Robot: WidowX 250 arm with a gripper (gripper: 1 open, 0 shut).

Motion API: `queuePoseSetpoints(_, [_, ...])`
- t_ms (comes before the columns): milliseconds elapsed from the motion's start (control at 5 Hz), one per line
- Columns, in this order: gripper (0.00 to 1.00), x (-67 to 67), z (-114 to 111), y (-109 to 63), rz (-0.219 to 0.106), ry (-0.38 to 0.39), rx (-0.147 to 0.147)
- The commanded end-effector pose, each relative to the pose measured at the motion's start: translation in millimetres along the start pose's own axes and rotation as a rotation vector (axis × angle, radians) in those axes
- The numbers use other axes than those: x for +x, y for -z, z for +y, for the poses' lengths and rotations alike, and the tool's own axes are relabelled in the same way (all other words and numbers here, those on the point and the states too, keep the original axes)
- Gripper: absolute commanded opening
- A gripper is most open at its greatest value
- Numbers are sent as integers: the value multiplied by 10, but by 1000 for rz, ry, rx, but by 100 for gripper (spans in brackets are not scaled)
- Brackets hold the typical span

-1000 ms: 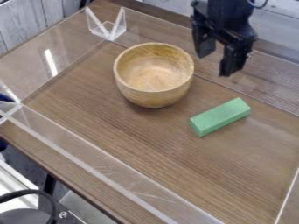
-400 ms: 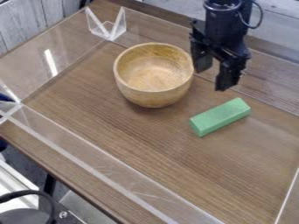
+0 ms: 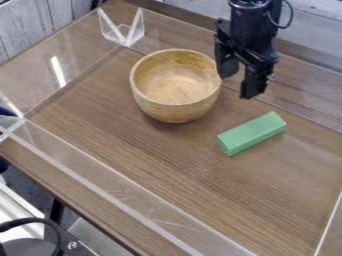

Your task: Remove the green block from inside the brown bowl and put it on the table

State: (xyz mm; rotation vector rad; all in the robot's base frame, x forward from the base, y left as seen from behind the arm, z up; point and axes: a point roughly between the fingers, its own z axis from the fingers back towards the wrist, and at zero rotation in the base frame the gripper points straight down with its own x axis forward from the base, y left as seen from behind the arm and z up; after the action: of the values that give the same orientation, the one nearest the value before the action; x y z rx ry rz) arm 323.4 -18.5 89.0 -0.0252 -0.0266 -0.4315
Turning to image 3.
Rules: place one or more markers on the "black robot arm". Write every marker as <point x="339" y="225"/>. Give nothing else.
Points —
<point x="244" y="42"/>

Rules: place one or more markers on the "clear acrylic tray wall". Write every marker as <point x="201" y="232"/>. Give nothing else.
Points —
<point x="133" y="215"/>

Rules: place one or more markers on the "metal base plate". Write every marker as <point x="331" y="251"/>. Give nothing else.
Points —
<point x="102" y="245"/>

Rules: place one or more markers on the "green rectangular block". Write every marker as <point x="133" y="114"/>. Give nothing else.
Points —
<point x="252" y="133"/>

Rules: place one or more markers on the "black table leg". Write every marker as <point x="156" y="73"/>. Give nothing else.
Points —
<point x="57" y="211"/>

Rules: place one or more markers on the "clear acrylic corner bracket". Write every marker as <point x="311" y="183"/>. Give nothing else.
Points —
<point x="122" y="34"/>

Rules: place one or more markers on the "brown wooden bowl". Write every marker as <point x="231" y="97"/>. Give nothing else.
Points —
<point x="176" y="84"/>

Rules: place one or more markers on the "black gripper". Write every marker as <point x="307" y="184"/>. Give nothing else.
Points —
<point x="244" y="41"/>

